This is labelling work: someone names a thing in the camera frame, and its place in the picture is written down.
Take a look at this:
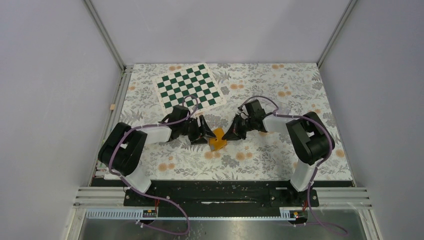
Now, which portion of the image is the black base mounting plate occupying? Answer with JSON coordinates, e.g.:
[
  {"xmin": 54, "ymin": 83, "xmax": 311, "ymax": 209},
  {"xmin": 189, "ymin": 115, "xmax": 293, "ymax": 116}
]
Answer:
[{"xmin": 123, "ymin": 180, "xmax": 320, "ymax": 218}]

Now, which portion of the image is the slotted white cable duct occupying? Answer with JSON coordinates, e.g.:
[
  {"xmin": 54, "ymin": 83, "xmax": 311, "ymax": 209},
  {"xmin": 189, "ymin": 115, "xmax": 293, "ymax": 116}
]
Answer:
[{"xmin": 85, "ymin": 207, "xmax": 301, "ymax": 222}]

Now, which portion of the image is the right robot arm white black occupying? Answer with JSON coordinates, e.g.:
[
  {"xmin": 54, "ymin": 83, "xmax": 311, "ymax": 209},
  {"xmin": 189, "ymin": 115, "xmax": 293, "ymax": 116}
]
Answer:
[{"xmin": 221, "ymin": 99, "xmax": 335, "ymax": 206}]

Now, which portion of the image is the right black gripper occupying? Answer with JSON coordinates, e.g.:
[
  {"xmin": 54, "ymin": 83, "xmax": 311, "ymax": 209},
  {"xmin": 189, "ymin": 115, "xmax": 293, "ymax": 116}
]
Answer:
[{"xmin": 222, "ymin": 114, "xmax": 255, "ymax": 142}]

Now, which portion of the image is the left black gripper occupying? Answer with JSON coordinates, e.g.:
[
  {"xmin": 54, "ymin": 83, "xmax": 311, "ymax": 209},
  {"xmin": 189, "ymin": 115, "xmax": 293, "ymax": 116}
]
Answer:
[{"xmin": 179, "ymin": 115, "xmax": 216, "ymax": 145}]

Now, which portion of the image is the floral tablecloth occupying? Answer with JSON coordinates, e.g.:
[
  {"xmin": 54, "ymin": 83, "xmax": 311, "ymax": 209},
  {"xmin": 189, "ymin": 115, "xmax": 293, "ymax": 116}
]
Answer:
[{"xmin": 119, "ymin": 63, "xmax": 353, "ymax": 181}]

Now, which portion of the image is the green white chessboard mat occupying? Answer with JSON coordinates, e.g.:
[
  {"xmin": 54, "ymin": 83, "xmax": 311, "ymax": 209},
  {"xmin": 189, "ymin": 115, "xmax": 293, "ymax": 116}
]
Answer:
[{"xmin": 152, "ymin": 63, "xmax": 227, "ymax": 115}]

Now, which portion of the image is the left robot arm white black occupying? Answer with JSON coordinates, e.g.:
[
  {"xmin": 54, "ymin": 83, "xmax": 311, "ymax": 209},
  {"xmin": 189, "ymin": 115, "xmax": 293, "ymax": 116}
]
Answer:
[{"xmin": 97, "ymin": 105, "xmax": 216, "ymax": 206}]

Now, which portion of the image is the clear plastic box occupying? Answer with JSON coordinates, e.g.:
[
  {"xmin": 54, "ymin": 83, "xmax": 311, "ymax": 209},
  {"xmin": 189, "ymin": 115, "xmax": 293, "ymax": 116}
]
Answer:
[{"xmin": 272, "ymin": 101, "xmax": 292, "ymax": 116}]

